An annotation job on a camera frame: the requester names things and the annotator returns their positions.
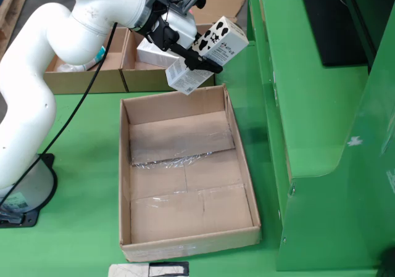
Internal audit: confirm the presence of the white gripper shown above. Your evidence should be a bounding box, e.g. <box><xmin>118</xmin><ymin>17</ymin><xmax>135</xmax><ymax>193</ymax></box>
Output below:
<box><xmin>150</xmin><ymin>10</ymin><xmax>223</xmax><ymax>75</ymax></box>

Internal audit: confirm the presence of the cow print white carton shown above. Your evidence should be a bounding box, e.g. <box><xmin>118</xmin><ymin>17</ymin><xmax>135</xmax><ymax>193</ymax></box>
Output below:
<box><xmin>165</xmin><ymin>15</ymin><xmax>250</xmax><ymax>96</ymax></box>

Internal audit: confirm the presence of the long white product box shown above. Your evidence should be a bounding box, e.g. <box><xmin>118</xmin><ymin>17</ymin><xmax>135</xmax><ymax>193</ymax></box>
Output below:
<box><xmin>136</xmin><ymin>38</ymin><xmax>180</xmax><ymax>70</ymax></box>

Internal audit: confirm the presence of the cardboard box with flap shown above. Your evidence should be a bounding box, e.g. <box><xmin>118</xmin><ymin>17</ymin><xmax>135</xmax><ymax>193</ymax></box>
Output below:
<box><xmin>121</xmin><ymin>23</ymin><xmax>217</xmax><ymax>93</ymax></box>

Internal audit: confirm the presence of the cardboard box holding bottle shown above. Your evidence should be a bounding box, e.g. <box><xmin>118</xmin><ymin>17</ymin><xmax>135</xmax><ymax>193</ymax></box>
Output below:
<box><xmin>42</xmin><ymin>27</ymin><xmax>129</xmax><ymax>95</ymax></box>

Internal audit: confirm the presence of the large open cardboard tray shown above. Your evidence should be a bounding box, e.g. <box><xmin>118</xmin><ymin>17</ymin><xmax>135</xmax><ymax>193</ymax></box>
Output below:
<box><xmin>118</xmin><ymin>84</ymin><xmax>262</xmax><ymax>263</ymax></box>

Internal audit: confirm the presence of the teal and white bottle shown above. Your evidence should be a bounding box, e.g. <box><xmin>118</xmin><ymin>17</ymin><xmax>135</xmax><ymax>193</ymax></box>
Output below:
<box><xmin>57</xmin><ymin>44</ymin><xmax>107</xmax><ymax>73</ymax></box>

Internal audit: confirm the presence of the green metal shelf unit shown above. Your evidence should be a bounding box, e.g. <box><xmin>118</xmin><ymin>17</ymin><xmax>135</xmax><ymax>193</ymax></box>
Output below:
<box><xmin>246</xmin><ymin>0</ymin><xmax>395</xmax><ymax>271</ymax></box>

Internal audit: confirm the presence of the wooden pallet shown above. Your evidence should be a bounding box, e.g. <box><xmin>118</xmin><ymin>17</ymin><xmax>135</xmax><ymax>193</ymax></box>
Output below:
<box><xmin>0</xmin><ymin>0</ymin><xmax>30</xmax><ymax>57</ymax></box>

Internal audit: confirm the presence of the white printed card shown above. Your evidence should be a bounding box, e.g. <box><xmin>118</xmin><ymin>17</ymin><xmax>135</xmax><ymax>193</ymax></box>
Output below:
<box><xmin>107</xmin><ymin>260</ymin><xmax>189</xmax><ymax>277</ymax></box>

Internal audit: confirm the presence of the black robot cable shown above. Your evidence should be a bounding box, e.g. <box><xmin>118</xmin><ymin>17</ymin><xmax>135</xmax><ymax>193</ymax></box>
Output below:
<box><xmin>0</xmin><ymin>22</ymin><xmax>119</xmax><ymax>209</ymax></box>

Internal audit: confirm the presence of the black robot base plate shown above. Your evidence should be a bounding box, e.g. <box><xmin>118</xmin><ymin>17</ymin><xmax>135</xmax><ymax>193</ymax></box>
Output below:
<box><xmin>0</xmin><ymin>152</ymin><xmax>59</xmax><ymax>228</ymax></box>

